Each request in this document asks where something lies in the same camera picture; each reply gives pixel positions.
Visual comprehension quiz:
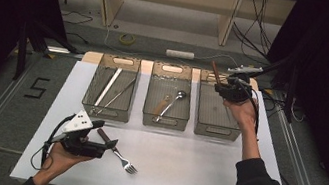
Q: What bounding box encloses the right hand-held gripper cable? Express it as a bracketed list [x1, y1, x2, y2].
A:
[236, 81, 268, 137]

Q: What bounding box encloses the grey transparent plastic bin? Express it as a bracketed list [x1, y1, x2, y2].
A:
[140, 59, 199, 134]
[189, 68, 254, 144]
[79, 50, 144, 126]

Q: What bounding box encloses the black metal stand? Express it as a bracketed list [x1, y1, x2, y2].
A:
[11, 17, 83, 91]
[239, 49, 305, 124]

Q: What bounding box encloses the brown-handled metal fork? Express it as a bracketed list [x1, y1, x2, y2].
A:
[90, 127, 145, 176]

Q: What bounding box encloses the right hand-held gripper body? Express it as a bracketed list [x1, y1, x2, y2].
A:
[222, 61, 265, 108]

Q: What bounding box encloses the metal spoon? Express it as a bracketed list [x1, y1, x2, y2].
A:
[153, 86, 188, 128]

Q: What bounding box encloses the white power strip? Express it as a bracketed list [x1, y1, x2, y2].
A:
[164, 47, 196, 62]

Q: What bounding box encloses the bundle of black cables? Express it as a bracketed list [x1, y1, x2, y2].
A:
[226, 0, 282, 67]

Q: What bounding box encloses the silver metal bar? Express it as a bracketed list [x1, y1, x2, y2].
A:
[46, 45, 71, 56]

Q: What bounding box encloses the yellow tape roll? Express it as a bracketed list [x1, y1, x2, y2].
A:
[117, 32, 136, 47]

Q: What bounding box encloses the hand-held gripper cable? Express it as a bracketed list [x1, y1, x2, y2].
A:
[28, 107, 78, 176]
[236, 81, 268, 137]

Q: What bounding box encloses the person's left hand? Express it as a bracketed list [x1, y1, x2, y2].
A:
[32, 141, 95, 185]

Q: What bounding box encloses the left hand-held gripper cable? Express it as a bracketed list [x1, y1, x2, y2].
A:
[28, 107, 78, 176]

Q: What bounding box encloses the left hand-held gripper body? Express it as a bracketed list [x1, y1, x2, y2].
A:
[54, 106, 113, 162]

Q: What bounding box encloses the person's right hand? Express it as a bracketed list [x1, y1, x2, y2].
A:
[218, 93, 262, 133]

